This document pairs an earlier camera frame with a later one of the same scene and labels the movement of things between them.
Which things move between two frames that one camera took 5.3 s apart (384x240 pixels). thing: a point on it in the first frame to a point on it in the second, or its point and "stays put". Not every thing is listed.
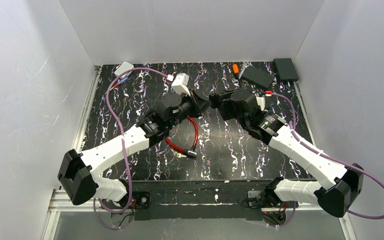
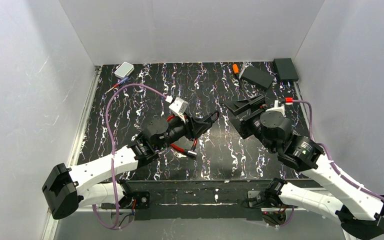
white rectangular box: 123,68 stays put
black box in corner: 286,69 stays put
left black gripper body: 194,103 to 190,127
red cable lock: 192,153 stays put
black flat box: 256,77 stays put
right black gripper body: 220,105 to 248,115
